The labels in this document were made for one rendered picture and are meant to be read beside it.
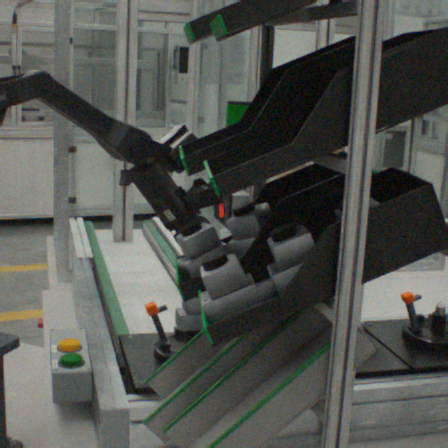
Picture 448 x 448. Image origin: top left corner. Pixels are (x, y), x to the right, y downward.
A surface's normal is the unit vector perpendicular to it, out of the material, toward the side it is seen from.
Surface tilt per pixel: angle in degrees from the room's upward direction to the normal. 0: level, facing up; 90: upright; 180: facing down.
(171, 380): 90
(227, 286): 90
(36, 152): 90
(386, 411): 90
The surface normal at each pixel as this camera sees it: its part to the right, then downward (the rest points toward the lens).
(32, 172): 0.40, 0.22
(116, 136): 0.16, -0.04
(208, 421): 0.08, 0.21
